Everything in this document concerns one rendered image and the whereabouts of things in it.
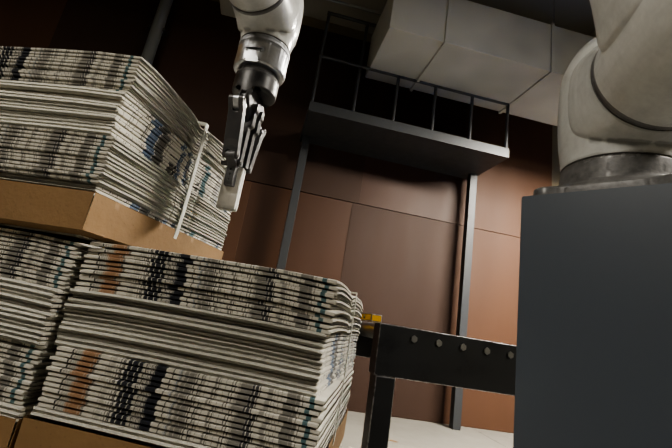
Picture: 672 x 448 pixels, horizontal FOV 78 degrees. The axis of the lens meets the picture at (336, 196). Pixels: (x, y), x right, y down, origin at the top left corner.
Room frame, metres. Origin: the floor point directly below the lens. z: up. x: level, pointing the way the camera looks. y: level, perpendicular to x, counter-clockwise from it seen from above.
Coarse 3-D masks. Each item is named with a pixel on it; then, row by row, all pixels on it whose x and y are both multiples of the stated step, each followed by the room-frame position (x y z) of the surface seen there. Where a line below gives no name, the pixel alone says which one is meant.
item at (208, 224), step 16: (208, 144) 0.67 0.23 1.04; (208, 160) 0.69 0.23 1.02; (224, 160) 0.74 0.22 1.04; (208, 176) 0.69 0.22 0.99; (208, 192) 0.70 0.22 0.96; (208, 208) 0.71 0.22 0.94; (192, 224) 0.67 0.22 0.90; (208, 224) 0.72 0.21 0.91; (224, 224) 0.80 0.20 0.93; (208, 240) 0.75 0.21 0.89
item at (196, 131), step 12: (192, 132) 0.62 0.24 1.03; (192, 144) 0.62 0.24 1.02; (204, 144) 0.66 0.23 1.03; (192, 156) 0.63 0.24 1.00; (192, 168) 0.64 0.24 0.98; (180, 180) 0.61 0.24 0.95; (180, 192) 0.61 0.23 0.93; (192, 192) 0.65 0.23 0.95; (180, 204) 0.63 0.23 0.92; (192, 204) 0.66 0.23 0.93; (180, 228) 0.65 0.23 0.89
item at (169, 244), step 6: (168, 228) 0.61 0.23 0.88; (168, 234) 0.61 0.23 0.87; (180, 234) 0.65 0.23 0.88; (168, 240) 0.62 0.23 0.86; (174, 240) 0.63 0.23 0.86; (180, 240) 0.65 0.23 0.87; (162, 246) 0.61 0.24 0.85; (168, 246) 0.62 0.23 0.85; (174, 246) 0.64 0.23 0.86; (180, 246) 0.66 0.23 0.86; (174, 252) 0.64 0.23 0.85; (180, 252) 0.66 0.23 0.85
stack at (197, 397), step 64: (0, 256) 0.48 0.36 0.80; (64, 256) 0.47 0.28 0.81; (128, 256) 0.46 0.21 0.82; (192, 256) 0.45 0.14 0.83; (0, 320) 0.47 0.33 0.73; (64, 320) 0.47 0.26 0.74; (128, 320) 0.46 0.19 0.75; (192, 320) 0.45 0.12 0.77; (256, 320) 0.43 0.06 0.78; (320, 320) 0.42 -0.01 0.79; (0, 384) 0.47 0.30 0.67; (64, 384) 0.46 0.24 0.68; (128, 384) 0.45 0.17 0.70; (192, 384) 0.44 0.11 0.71; (256, 384) 0.43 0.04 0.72; (320, 384) 0.45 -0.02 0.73
